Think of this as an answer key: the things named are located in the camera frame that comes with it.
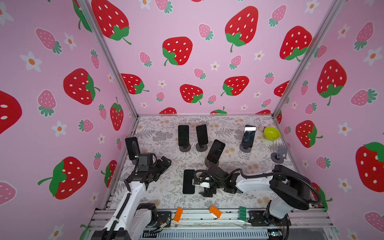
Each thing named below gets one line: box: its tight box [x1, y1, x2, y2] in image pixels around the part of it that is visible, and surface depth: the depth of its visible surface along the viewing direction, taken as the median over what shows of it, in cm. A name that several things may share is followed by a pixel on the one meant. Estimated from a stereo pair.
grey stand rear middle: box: [195, 143, 208, 152], surface depth 103 cm
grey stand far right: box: [270, 145, 288, 164], surface depth 95 cm
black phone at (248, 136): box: [241, 124, 257, 148], surface depth 97 cm
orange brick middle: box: [209, 205, 223, 219], surface depth 76 cm
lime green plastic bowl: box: [263, 126, 281, 141], surface depth 110 cm
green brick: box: [239, 206, 247, 222], surface depth 76 cm
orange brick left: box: [173, 207, 184, 223], surface depth 76 cm
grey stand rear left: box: [179, 143, 191, 152], surface depth 103 cm
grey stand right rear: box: [239, 143, 252, 153], surface depth 103 cm
